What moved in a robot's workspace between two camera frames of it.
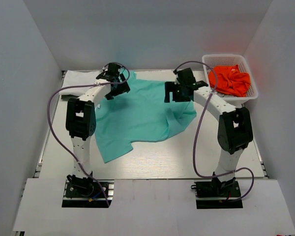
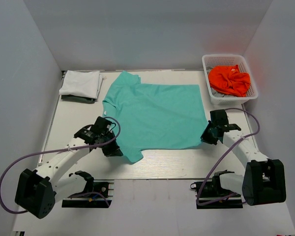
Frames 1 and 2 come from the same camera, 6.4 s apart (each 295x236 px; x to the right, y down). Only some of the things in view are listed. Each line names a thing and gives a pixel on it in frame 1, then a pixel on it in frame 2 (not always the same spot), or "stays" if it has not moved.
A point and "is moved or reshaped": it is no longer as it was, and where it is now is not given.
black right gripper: [171, 87] to [205, 136]
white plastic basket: [229, 75] stays
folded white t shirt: [78, 77] stays
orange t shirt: [228, 80] stays
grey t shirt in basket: [222, 95] stays
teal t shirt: [142, 114] is moved or reshaped
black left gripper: [123, 88] to [114, 150]
